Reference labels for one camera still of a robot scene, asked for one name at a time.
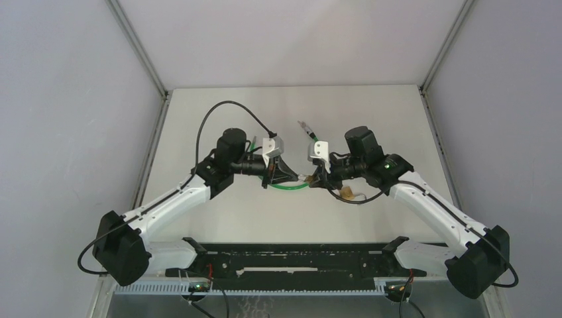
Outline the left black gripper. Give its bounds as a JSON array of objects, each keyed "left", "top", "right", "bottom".
[{"left": 231, "top": 154, "right": 298, "bottom": 189}]

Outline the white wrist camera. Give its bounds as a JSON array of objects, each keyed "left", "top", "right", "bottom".
[
  {"left": 308, "top": 140, "right": 331, "bottom": 174},
  {"left": 262, "top": 136, "right": 284, "bottom": 167}
]

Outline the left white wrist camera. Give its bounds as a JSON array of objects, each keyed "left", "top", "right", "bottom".
[{"left": 262, "top": 136, "right": 284, "bottom": 167}]

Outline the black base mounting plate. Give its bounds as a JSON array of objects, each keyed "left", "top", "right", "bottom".
[{"left": 165, "top": 243, "right": 426, "bottom": 290}]

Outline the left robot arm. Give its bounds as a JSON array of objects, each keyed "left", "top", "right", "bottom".
[{"left": 92, "top": 128, "right": 299, "bottom": 286}]

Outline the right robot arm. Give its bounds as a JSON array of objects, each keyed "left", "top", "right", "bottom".
[{"left": 308, "top": 126, "right": 519, "bottom": 299}]

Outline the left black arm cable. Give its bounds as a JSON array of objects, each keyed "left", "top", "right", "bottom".
[{"left": 77, "top": 101, "right": 278, "bottom": 276}]

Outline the green cable lock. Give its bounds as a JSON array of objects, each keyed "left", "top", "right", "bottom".
[{"left": 241, "top": 119, "right": 309, "bottom": 191}]

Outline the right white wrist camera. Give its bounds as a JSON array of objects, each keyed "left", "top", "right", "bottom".
[{"left": 308, "top": 140, "right": 331, "bottom": 174}]

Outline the left aluminium frame post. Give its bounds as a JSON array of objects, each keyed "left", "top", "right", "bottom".
[{"left": 105, "top": 0, "right": 170, "bottom": 102}]

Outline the right aluminium frame post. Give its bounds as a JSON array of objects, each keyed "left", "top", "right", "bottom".
[{"left": 419, "top": 0, "right": 478, "bottom": 95}]

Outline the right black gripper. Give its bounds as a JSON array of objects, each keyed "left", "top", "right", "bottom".
[{"left": 308, "top": 154, "right": 365, "bottom": 191}]

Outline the white slotted cable duct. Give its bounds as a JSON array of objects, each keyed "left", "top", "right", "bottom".
[{"left": 114, "top": 280, "right": 404, "bottom": 296}]

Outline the aluminium frame post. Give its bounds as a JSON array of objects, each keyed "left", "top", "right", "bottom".
[
  {"left": 105, "top": 0, "right": 170, "bottom": 102},
  {"left": 419, "top": 0, "right": 478, "bottom": 95}
]

